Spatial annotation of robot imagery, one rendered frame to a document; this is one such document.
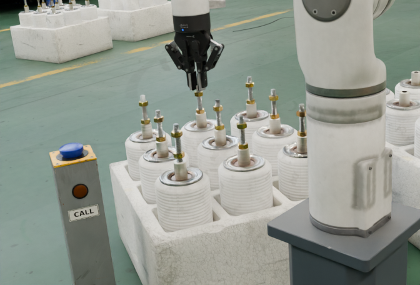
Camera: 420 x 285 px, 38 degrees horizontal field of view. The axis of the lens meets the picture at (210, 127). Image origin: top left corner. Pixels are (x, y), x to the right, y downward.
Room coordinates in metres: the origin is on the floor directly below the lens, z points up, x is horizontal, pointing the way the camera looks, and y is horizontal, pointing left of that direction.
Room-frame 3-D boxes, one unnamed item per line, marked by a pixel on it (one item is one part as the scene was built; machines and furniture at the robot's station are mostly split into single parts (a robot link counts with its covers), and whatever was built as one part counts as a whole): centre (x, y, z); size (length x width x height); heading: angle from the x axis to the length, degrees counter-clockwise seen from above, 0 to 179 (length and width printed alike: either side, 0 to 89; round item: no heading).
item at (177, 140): (0.97, 0.06, 0.31); 0.01 x 0.01 x 0.08
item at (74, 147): (0.95, 0.23, 0.32); 0.04 x 0.04 x 0.02
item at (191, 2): (1.24, 0.01, 0.52); 0.11 x 0.09 x 0.06; 150
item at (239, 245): (1.12, -0.02, 0.09); 0.39 x 0.39 x 0.18; 18
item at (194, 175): (0.97, 0.06, 0.25); 0.08 x 0.08 x 0.01
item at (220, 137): (1.12, -0.02, 0.26); 0.02 x 0.02 x 0.03
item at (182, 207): (0.97, 0.06, 0.16); 0.10 x 0.10 x 0.18
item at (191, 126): (1.23, 0.02, 0.25); 0.08 x 0.08 x 0.01
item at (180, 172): (0.97, 0.06, 0.26); 0.02 x 0.02 x 0.03
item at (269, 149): (1.15, -0.13, 0.16); 0.10 x 0.10 x 0.18
